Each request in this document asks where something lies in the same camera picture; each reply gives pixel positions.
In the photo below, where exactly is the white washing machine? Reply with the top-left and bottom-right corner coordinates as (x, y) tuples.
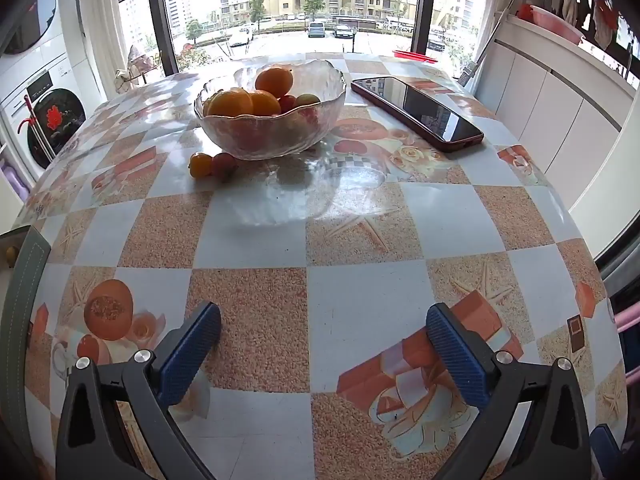
(1, 54), (101, 188)

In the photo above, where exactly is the small orange tomato beside bowl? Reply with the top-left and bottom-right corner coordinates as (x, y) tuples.
(189, 153), (213, 179)

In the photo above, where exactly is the red plastic basin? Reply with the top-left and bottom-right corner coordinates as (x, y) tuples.
(516, 3), (582, 44)

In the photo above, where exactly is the white upper dryer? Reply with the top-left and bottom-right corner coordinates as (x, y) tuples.
(1, 0), (86, 99)

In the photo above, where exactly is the red tomato beside bowl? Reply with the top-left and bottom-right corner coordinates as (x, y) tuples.
(210, 153), (239, 182)

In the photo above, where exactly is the orange at bowl front left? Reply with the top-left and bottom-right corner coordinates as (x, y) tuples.
(203, 88), (253, 117)

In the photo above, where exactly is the clear glass fruit bowl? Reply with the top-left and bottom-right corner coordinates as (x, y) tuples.
(193, 60), (346, 160)

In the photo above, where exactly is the orange on top in bowl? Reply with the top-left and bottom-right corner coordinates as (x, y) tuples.
(255, 66), (293, 99)

